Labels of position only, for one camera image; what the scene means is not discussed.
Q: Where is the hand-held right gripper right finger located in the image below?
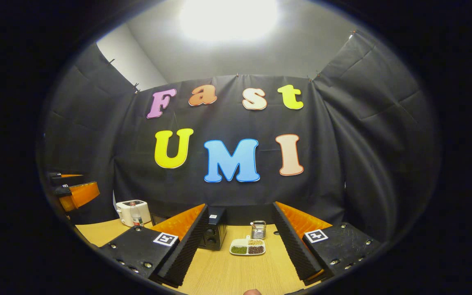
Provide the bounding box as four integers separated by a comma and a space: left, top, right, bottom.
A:
271, 202, 382, 286

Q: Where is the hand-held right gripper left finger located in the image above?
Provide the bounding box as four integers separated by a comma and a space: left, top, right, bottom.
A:
99, 204, 209, 287

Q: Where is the black electric oven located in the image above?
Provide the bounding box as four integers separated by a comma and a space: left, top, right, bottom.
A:
198, 206, 227, 251

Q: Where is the white toaster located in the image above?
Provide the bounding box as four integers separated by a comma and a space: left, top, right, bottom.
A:
116, 200, 152, 227

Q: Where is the white divided dish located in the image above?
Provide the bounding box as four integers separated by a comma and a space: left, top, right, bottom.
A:
229, 236, 266, 256

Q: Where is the small clear bottle red label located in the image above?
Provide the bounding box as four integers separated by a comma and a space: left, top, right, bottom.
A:
130, 201, 144, 227

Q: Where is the ceiling light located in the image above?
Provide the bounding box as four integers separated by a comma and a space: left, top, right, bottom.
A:
179, 0, 279, 41

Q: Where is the wire mesh utensil holder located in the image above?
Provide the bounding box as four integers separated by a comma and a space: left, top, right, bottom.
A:
251, 220, 267, 240

